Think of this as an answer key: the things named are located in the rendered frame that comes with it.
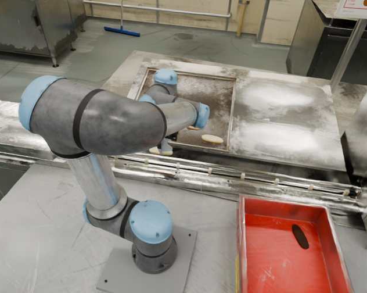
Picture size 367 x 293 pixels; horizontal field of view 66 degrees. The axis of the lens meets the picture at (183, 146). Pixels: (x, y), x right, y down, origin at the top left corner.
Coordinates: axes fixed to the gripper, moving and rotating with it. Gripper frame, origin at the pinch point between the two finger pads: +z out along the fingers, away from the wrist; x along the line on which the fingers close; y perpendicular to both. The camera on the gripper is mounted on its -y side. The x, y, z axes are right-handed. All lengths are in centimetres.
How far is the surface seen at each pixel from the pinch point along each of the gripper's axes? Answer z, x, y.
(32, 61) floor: 95, 213, -220
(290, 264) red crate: 11, -34, 53
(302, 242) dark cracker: 10, -25, 58
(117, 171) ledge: 7.8, -9.3, -16.5
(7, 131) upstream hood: 2, -2, -69
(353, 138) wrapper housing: -4, 20, 80
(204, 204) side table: 11.9, -15.4, 21.1
